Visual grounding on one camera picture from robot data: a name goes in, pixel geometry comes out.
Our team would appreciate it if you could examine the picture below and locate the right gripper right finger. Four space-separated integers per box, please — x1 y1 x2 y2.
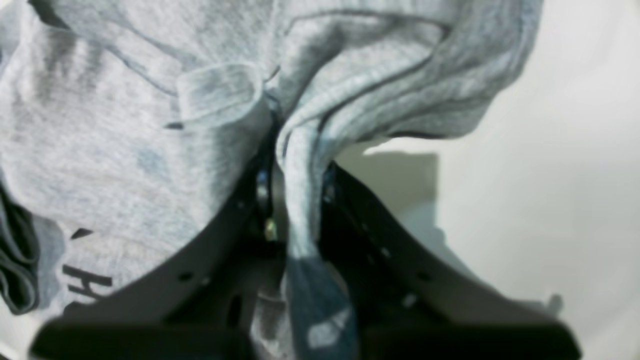
320 164 582 360

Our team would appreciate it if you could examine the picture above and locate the grey T-shirt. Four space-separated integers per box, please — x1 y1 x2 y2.
1 0 543 360

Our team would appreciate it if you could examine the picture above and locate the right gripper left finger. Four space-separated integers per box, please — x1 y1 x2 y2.
30 127 286 360

